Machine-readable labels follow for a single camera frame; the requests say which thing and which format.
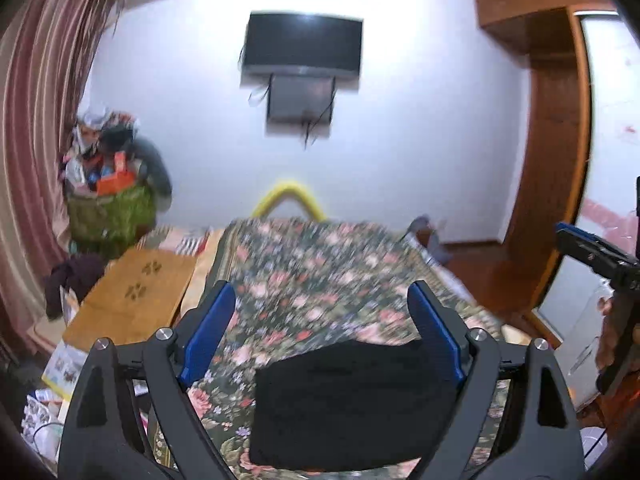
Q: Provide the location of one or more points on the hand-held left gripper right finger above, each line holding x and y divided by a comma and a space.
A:
435, 330

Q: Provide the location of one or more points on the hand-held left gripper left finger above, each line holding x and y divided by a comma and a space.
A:
210, 330

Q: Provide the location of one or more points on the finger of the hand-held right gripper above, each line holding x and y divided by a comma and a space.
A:
575, 230
582, 252

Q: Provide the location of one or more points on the black printed t-shirt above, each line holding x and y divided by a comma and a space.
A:
350, 405

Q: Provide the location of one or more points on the pile of mixed clothes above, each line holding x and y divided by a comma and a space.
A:
100, 130

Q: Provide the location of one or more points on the person's right hand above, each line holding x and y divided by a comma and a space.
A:
607, 330

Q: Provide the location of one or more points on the wooden folding table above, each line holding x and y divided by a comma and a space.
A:
130, 300

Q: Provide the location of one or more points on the grey bag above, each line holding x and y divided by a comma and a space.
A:
430, 242

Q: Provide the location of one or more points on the striped sheet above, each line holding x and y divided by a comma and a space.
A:
175, 239

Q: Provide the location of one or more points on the floral bedspread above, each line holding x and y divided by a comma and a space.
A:
310, 280

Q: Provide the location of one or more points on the dark cloth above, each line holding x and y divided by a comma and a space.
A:
75, 280

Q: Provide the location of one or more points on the green storage bag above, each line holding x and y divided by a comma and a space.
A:
110, 220

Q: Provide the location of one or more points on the picture book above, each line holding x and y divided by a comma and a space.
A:
62, 370

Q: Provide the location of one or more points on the yellow foam tube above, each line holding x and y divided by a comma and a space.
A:
290, 187

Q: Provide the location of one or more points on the orange box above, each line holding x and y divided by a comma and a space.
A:
115, 185

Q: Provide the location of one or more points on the white patterned bag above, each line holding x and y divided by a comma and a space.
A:
42, 425

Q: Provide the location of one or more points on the wooden overhead cabinet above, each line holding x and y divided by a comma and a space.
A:
525, 10

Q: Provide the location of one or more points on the striped pink curtain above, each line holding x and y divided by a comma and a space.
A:
40, 135

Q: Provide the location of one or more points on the small wall-mounted monitor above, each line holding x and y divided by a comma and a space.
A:
300, 100

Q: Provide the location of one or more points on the wall-mounted black television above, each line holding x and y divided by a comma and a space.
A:
302, 42

